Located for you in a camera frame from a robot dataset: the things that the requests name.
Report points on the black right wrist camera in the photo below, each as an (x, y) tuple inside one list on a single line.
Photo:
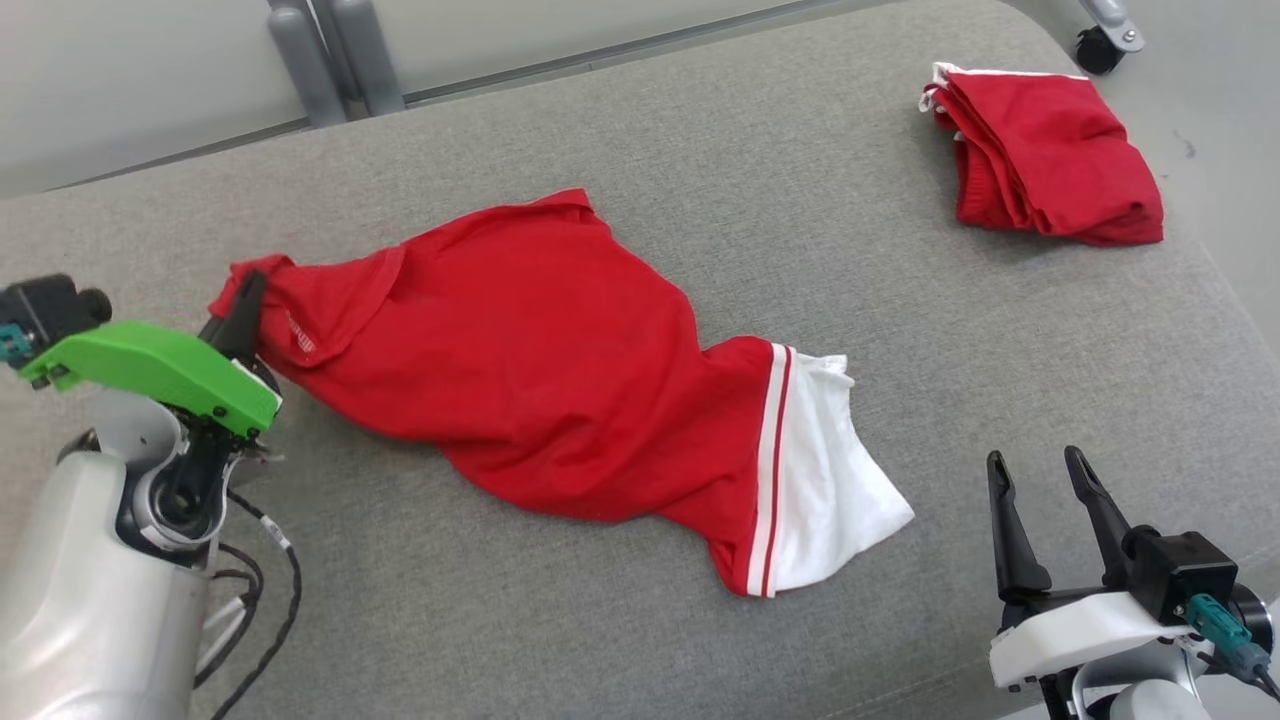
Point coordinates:
[(1185, 570)]

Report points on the red and white basketball jersey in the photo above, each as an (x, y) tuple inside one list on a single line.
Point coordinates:
[(520, 380)]

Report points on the grey round tube leg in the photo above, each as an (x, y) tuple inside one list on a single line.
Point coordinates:
[(370, 60), (305, 70)]

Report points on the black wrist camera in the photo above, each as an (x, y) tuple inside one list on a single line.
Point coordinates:
[(50, 305), (1185, 570)]

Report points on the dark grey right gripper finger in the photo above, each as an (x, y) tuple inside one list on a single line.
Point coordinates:
[(1100, 510), (1015, 550)]

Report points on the black caster wheel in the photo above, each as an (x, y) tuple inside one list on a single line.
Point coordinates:
[(1098, 50)]

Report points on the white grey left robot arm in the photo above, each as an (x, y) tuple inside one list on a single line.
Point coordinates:
[(80, 600)]

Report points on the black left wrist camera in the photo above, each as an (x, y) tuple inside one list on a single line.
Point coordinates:
[(50, 305)]

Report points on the red shorts with white trim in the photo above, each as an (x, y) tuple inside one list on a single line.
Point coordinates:
[(1050, 160)]

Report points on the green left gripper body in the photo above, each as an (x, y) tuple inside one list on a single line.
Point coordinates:
[(150, 360)]

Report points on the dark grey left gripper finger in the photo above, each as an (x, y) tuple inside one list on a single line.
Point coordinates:
[(240, 315)]

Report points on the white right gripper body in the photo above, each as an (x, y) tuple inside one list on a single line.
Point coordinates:
[(1080, 630)]

